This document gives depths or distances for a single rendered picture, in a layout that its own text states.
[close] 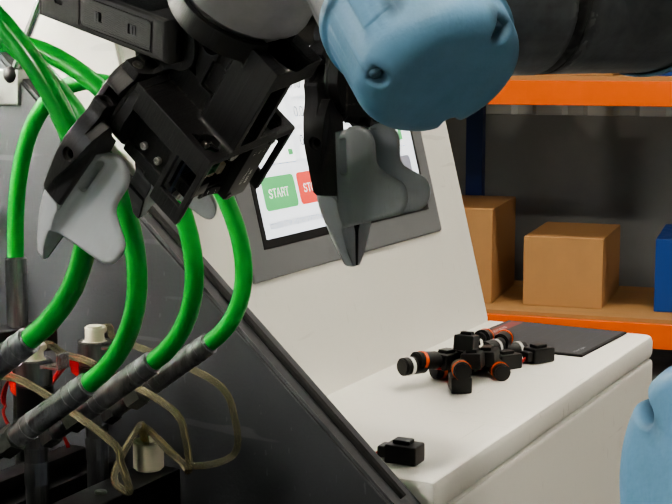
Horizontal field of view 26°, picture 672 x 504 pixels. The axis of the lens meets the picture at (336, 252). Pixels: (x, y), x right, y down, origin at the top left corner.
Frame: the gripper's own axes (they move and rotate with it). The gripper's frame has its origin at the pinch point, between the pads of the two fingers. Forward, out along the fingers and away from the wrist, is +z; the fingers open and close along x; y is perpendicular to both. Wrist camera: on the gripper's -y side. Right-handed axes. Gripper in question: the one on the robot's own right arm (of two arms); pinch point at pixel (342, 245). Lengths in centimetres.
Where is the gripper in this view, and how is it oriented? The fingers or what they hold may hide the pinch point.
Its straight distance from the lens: 95.3
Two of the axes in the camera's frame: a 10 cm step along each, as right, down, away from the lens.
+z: 0.0, 9.9, 1.4
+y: 8.9, 0.6, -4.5
